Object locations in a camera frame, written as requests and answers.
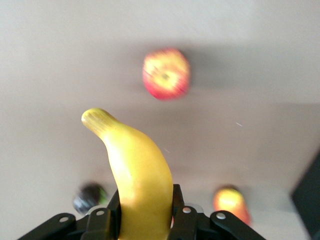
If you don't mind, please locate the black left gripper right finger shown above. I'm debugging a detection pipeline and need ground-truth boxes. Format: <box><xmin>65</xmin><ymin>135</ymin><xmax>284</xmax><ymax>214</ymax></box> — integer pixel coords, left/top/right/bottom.
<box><xmin>171</xmin><ymin>183</ymin><xmax>266</xmax><ymax>240</ymax></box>

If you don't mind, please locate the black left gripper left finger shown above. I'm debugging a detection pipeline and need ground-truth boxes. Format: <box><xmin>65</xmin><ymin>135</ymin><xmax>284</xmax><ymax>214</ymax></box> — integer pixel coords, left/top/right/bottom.
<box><xmin>17</xmin><ymin>188</ymin><xmax>123</xmax><ymax>240</ymax></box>

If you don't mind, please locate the yellow banana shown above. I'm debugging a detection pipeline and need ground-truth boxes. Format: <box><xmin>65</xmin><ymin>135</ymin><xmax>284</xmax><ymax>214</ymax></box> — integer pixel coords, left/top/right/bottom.
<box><xmin>81</xmin><ymin>107</ymin><xmax>175</xmax><ymax>240</ymax></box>

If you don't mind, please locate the black rectangular plastic box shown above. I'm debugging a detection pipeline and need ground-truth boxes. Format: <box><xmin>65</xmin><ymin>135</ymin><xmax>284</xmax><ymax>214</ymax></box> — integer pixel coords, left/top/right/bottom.
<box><xmin>289</xmin><ymin>151</ymin><xmax>320</xmax><ymax>240</ymax></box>

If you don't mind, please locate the red yellow apple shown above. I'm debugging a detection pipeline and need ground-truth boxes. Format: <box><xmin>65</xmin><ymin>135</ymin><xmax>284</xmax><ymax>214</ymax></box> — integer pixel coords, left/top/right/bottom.
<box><xmin>142</xmin><ymin>47</ymin><xmax>192</xmax><ymax>101</ymax></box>

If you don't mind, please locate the dark purple mangosteen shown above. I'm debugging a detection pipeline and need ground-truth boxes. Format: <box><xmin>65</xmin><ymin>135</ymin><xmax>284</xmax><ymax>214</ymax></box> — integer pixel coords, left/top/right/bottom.
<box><xmin>72</xmin><ymin>183</ymin><xmax>109</xmax><ymax>216</ymax></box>

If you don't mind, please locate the red yellow mango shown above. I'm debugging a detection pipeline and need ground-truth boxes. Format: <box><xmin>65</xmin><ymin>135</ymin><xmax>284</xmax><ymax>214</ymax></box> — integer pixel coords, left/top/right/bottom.
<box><xmin>213</xmin><ymin>186</ymin><xmax>253</xmax><ymax>227</ymax></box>

